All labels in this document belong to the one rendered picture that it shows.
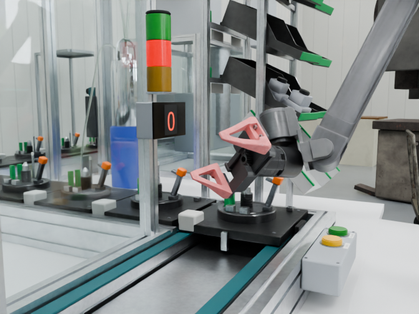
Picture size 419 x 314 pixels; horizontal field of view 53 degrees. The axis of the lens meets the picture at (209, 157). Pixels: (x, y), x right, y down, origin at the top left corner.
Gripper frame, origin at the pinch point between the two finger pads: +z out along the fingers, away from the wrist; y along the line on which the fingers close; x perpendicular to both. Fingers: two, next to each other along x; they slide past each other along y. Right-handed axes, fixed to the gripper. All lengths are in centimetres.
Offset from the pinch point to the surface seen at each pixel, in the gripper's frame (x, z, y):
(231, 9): -59, -35, 0
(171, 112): -19.0, -3.9, -7.9
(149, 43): -28.8, 1.8, 0.4
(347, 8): -721, -881, -171
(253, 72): -42, -40, -8
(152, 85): -23.0, 0.5, -5.2
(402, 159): -153, -449, -145
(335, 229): 9.4, -35.1, -9.7
